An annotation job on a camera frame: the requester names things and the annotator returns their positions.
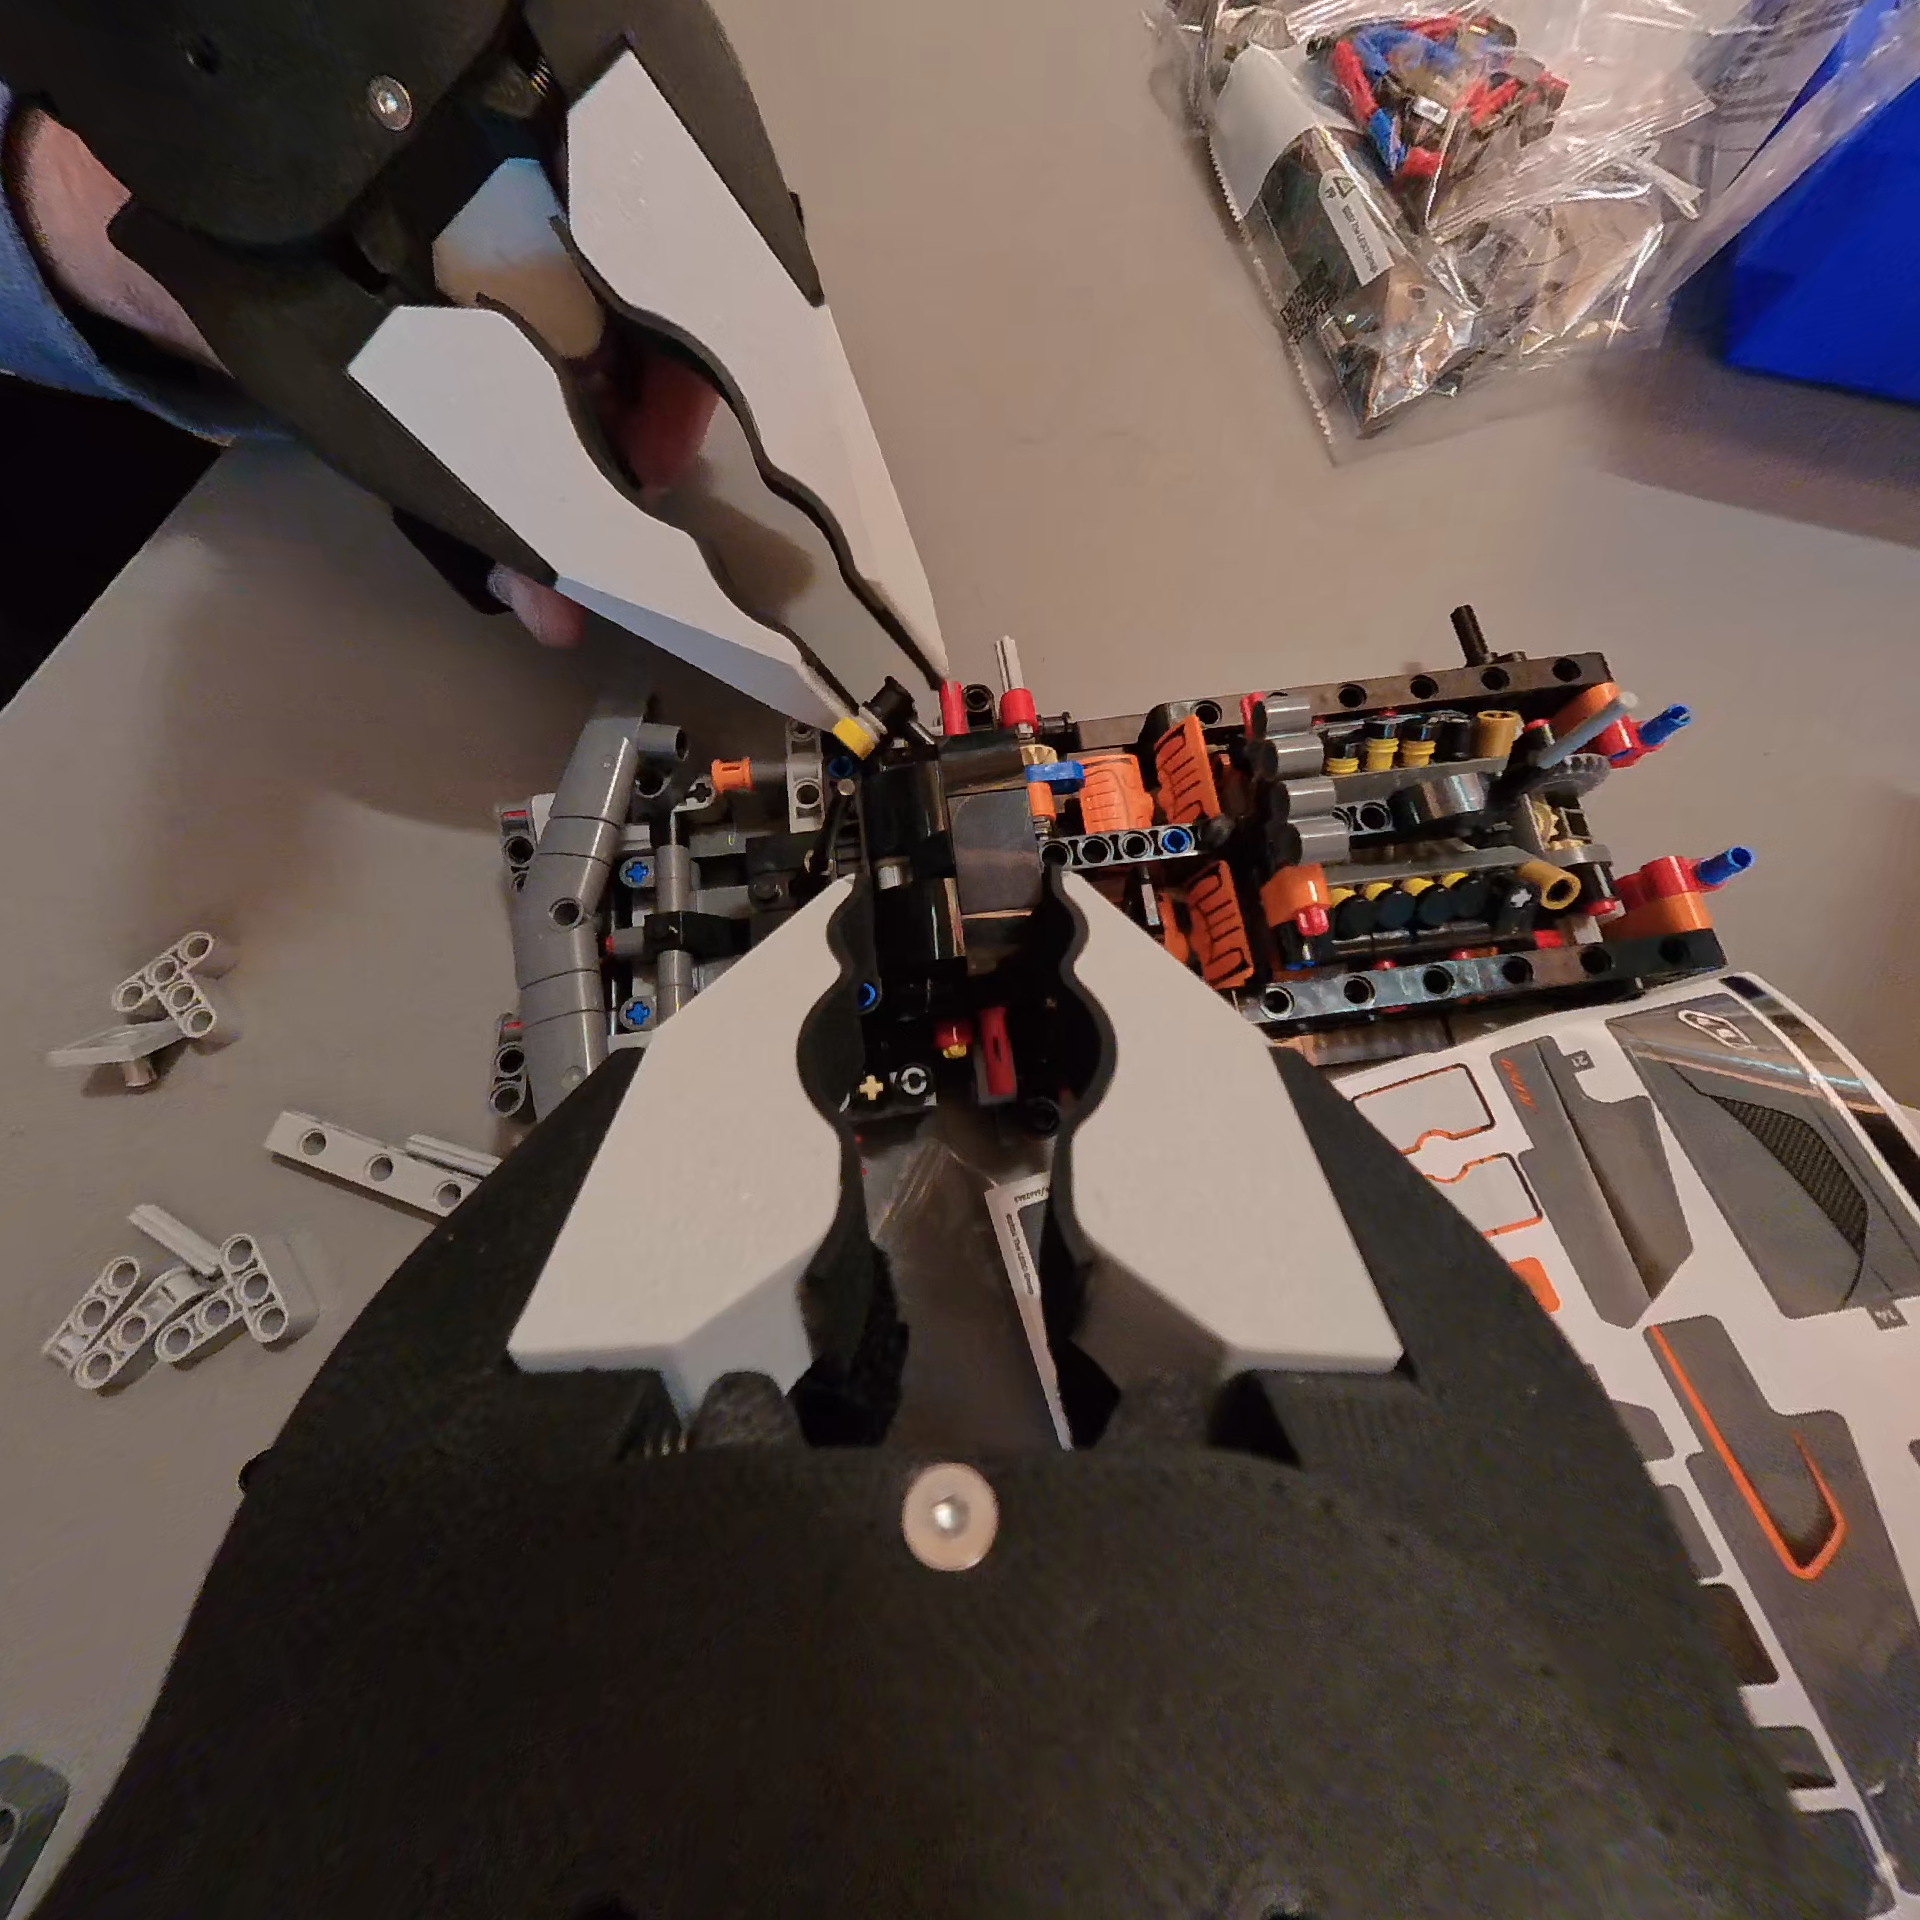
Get car sticker sheet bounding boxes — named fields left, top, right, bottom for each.
left=1319, top=973, right=1920, bottom=1920

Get flat light grey lego connector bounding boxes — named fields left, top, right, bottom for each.
left=43, top=1021, right=173, bottom=1087

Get empty clear bag white label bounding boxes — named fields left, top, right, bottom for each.
left=861, top=1140, right=1081, bottom=1455

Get clear bag of lego parts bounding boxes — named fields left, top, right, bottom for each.
left=1146, top=0, right=1877, bottom=464

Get lego car chassis model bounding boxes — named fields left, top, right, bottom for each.
left=485, top=604, right=1757, bottom=1151

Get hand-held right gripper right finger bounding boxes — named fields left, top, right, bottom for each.
left=1046, top=866, right=1407, bottom=1424

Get long light grey lego beam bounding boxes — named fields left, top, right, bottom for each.
left=264, top=1111, right=490, bottom=1221

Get person's left forearm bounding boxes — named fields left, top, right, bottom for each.
left=0, top=83, right=249, bottom=450

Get person's left hand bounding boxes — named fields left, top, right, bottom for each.
left=0, top=108, right=590, bottom=651

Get blue plastic bin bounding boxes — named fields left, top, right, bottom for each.
left=1667, top=23, right=1920, bottom=411

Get dark grey lego piece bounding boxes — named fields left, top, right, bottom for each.
left=0, top=1754, right=72, bottom=1896

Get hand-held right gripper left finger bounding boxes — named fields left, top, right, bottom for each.
left=506, top=875, right=871, bottom=1424

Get pile of light grey beams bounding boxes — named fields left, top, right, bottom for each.
left=41, top=1201, right=322, bottom=1391

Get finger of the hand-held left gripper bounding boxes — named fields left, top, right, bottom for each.
left=545, top=37, right=954, bottom=691
left=344, top=156, right=869, bottom=731

